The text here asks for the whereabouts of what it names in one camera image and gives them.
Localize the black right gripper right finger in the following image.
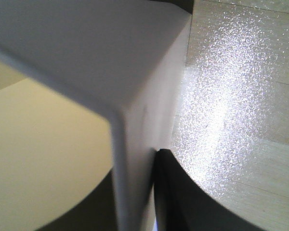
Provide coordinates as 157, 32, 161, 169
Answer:
154, 149, 260, 231

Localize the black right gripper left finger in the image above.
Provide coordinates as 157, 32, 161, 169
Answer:
39, 170, 118, 231

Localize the white paper trash bin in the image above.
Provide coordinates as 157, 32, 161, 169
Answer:
0, 0, 191, 231

